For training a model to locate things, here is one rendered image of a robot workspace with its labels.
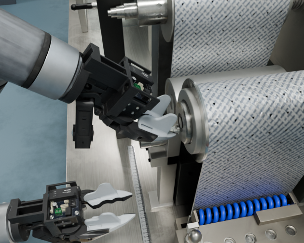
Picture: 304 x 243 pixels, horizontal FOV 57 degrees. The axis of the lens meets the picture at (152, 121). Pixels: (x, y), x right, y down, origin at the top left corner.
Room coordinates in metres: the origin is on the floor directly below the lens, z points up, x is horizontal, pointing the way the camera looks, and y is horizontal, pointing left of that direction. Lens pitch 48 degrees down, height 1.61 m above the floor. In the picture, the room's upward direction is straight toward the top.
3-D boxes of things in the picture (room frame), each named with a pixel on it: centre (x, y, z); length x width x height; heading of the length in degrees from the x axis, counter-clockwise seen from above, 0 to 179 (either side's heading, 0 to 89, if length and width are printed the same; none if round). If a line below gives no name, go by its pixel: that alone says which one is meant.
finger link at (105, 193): (0.27, 0.09, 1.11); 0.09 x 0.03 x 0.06; 110
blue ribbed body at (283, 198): (0.27, -0.20, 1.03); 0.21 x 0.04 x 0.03; 101
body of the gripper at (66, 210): (0.22, 0.19, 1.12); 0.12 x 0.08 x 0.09; 101
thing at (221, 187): (0.30, -0.20, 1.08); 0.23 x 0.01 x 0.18; 101
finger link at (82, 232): (0.21, 0.12, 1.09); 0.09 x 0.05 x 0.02; 92
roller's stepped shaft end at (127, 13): (0.56, 0.06, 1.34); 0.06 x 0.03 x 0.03; 101
